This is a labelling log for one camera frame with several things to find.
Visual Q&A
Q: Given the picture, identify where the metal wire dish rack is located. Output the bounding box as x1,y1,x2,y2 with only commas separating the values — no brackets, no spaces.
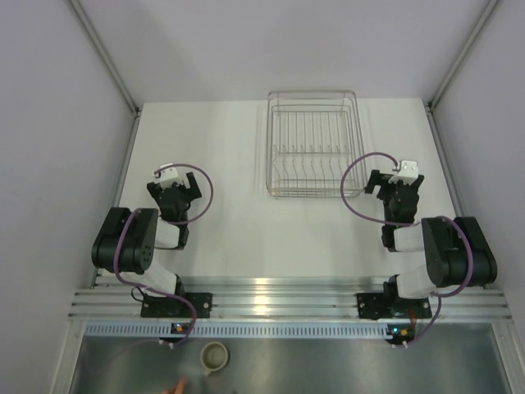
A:
266,89,367,198

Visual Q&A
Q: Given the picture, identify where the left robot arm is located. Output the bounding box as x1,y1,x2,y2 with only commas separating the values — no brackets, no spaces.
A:
91,168,202,317

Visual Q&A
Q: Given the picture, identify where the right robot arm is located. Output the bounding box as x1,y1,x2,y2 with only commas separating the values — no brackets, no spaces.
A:
364,170,497,317

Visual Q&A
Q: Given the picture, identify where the person's hand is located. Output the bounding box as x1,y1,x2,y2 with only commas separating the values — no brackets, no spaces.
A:
162,377,187,394

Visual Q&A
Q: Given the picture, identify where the beige grey cup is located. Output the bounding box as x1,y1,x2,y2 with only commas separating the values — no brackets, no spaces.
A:
200,341,230,376

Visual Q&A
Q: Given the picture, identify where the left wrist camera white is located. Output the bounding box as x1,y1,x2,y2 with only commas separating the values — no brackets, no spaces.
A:
153,163,185,190

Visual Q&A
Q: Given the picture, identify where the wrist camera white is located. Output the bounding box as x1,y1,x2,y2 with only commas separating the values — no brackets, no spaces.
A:
153,163,185,190
389,159,419,186

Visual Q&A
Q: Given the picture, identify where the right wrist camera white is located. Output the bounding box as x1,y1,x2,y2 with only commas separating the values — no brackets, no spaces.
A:
389,159,419,186

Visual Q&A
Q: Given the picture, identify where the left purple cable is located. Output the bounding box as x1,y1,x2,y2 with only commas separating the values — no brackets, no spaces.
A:
112,163,215,348

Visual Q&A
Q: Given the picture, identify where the purple cable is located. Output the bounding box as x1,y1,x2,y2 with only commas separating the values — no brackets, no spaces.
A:
340,151,477,346
112,163,215,348

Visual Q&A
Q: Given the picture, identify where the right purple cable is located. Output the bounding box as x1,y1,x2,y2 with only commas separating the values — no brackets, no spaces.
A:
340,151,477,346

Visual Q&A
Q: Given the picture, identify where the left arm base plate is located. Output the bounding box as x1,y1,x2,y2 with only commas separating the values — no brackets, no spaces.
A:
140,292,212,318

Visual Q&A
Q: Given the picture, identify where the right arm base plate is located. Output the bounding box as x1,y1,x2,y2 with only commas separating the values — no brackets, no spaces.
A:
356,292,432,320

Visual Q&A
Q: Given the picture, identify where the aluminium mounting rail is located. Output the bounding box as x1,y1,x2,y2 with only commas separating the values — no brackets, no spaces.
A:
68,276,512,323

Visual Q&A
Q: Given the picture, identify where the white slotted cable duct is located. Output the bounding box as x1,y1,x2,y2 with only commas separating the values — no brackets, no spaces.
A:
84,321,401,339

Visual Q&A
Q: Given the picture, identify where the right frame post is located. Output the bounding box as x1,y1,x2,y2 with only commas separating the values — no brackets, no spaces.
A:
426,0,504,113

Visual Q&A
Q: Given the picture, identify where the frame post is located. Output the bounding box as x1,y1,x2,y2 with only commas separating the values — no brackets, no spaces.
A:
426,0,504,113
65,0,140,117

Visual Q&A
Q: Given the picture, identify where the left frame post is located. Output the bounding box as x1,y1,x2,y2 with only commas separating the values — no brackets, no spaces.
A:
65,0,140,117

